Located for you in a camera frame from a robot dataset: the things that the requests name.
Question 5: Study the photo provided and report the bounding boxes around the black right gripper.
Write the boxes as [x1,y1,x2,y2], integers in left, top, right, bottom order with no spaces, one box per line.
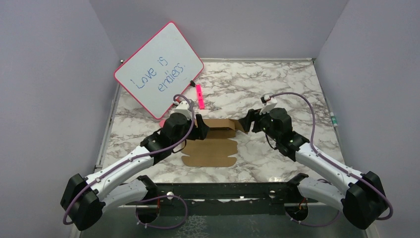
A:
[239,104,280,142]

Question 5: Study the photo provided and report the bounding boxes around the brown cardboard box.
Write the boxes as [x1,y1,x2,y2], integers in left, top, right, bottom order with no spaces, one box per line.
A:
[181,119,245,167]

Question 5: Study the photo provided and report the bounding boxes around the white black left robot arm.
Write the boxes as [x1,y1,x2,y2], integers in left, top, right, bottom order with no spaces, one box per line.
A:
[60,113,210,231]

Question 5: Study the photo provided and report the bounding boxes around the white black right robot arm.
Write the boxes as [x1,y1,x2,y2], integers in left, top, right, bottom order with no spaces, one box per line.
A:
[238,108,393,230]

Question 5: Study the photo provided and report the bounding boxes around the pink marker pen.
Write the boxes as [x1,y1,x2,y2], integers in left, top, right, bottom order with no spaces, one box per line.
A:
[195,84,205,110]

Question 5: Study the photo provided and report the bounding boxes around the pink grey whiteboard eraser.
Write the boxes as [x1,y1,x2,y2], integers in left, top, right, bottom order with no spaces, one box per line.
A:
[159,119,166,128]

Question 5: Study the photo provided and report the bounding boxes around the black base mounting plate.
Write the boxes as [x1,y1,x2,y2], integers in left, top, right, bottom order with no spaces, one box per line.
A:
[130,182,303,216]

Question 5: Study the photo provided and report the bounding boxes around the pink-framed whiteboard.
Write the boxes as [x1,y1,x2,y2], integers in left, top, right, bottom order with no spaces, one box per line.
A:
[114,22,204,119]

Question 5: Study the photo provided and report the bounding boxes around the green white glue stick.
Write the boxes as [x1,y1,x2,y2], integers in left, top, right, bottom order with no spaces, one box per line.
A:
[330,112,338,128]

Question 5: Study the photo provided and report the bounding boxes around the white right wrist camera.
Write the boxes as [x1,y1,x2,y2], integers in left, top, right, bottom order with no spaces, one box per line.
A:
[259,94,277,115]

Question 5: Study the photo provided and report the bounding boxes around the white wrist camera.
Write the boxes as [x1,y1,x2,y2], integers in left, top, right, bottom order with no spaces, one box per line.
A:
[259,94,277,115]
[175,101,193,118]

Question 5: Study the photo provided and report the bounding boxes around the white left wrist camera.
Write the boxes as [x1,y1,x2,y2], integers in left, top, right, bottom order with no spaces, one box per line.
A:
[175,101,193,118]

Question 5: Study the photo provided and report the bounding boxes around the aluminium frame rail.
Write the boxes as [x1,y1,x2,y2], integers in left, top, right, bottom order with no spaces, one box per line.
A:
[69,182,375,238]

